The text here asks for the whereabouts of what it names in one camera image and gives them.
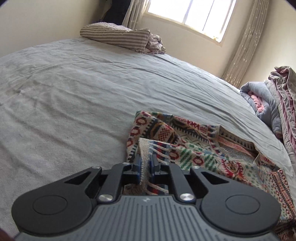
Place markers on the striped brown white pillow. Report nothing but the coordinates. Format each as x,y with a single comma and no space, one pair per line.
140,40

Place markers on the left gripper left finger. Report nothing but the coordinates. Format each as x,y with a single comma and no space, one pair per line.
119,176

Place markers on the black hanging garment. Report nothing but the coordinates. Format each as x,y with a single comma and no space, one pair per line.
116,13

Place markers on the grey curtain left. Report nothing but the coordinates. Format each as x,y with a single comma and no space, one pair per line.
134,13

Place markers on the bright window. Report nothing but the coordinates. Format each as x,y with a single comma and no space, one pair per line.
208,17

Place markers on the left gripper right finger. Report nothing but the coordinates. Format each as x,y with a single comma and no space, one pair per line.
171,175

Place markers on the grey pink folded quilt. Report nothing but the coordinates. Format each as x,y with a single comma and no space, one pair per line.
273,102

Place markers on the beige curtain right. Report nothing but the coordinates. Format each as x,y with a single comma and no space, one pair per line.
247,44

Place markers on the grey bed sheet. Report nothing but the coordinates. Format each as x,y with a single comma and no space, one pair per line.
70,104

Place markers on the colourful patterned knit cardigan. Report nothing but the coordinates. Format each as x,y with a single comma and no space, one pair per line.
186,143

